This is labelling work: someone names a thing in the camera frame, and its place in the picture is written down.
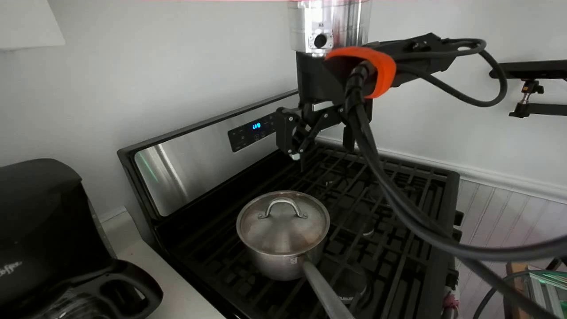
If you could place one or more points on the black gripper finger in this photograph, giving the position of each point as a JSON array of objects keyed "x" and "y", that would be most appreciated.
[
  {"x": 348, "y": 138},
  {"x": 286, "y": 133}
]

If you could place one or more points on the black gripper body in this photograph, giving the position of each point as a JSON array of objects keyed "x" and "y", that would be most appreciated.
[{"x": 316, "y": 76}]

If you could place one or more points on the stainless steel pot lid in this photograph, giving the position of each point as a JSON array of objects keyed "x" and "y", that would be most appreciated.
[{"x": 284, "y": 230}]

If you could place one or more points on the stainless steel saucepan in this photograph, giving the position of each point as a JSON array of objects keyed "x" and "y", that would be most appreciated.
[{"x": 277, "y": 262}]

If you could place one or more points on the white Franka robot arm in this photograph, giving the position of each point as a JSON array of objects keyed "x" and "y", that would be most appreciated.
[{"x": 329, "y": 26}]

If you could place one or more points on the stainless steel gas stove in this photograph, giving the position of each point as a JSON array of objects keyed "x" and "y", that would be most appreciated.
[{"x": 196, "y": 159}]

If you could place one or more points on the green plastic item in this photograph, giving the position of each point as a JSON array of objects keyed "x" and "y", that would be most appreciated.
[{"x": 550, "y": 278}]

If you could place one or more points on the black coffee maker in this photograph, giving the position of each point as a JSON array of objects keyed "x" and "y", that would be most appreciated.
[{"x": 42, "y": 223}]

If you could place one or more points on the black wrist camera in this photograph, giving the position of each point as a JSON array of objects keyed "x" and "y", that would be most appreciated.
[{"x": 426, "y": 55}]

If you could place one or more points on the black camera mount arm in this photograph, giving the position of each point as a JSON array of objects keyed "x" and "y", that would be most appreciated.
[{"x": 538, "y": 69}]

